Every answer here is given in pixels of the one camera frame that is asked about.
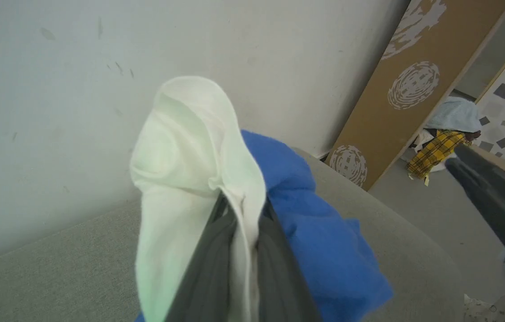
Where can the brown board with white prints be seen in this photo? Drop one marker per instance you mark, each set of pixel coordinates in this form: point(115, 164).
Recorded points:
point(458, 36)

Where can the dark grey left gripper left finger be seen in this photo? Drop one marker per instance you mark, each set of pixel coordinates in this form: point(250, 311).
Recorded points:
point(207, 277)

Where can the blue white basketball jersey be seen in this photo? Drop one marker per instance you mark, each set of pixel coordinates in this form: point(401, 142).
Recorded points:
point(319, 232)

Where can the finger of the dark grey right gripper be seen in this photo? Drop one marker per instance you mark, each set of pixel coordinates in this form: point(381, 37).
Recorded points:
point(498, 210)
point(502, 174)

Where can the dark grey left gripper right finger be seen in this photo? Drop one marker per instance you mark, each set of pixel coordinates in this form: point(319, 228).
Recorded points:
point(279, 277)

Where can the yellow plaid garment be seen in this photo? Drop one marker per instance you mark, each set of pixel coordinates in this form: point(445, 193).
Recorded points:
point(435, 152)

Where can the light blue cloth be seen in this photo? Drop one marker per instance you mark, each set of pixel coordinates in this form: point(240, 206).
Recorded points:
point(453, 116)

